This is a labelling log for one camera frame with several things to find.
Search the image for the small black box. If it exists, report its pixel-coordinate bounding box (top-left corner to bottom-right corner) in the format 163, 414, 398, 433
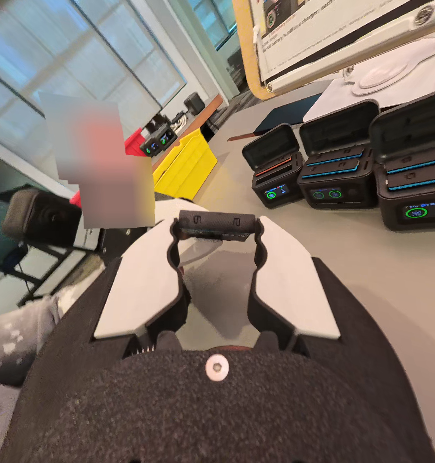
184, 92, 206, 116

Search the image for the black battery charger case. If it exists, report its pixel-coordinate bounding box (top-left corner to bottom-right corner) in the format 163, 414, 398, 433
242, 124, 305, 209
368, 87, 435, 232
297, 101, 381, 210
140, 122, 178, 157

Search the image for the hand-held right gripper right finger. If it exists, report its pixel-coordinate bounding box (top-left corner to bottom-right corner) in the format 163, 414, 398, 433
248, 216, 341, 340

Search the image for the dark blue panel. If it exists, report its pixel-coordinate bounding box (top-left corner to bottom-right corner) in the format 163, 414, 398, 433
255, 93, 323, 137

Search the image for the person's left forearm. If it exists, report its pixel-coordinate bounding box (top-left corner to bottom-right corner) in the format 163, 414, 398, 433
0, 284, 68, 389

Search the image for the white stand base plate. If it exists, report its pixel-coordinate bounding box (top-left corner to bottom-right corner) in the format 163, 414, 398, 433
303, 38, 435, 123

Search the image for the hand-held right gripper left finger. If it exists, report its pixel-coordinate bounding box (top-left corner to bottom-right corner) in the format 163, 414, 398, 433
94, 217, 192, 340

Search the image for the black battery with orange edge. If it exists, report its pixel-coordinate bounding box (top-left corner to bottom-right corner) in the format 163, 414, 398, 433
254, 155, 294, 178

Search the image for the yellow plastic bin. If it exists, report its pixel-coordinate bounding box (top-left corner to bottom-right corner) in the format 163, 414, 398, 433
152, 128, 219, 202

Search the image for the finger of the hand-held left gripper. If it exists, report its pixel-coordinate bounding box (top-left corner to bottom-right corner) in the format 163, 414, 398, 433
154, 197, 209, 228

